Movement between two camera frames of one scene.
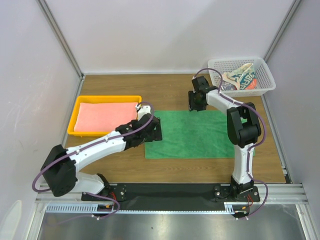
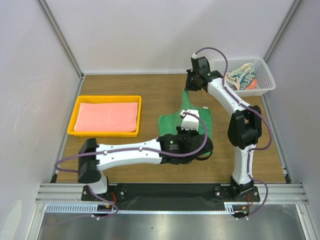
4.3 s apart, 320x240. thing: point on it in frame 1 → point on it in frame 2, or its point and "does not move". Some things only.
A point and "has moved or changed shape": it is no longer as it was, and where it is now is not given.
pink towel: (104, 116) does not move
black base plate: (174, 196) does not move
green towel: (192, 134) has moved or changed shape
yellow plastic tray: (135, 99) does not move
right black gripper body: (196, 104) → (189, 81)
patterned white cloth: (240, 78) does not move
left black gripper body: (155, 135) → (182, 134)
